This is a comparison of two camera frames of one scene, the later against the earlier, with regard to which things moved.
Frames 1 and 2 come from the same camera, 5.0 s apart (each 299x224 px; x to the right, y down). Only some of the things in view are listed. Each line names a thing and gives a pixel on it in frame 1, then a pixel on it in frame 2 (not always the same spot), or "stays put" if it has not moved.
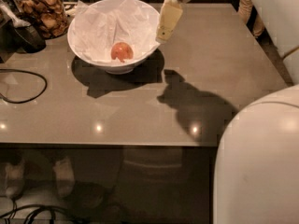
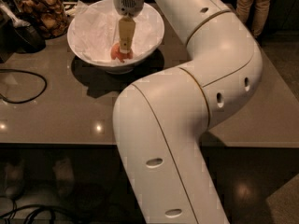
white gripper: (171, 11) -> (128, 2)
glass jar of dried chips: (44, 6) stays put
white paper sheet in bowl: (101, 24) stays put
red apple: (121, 50) stays put
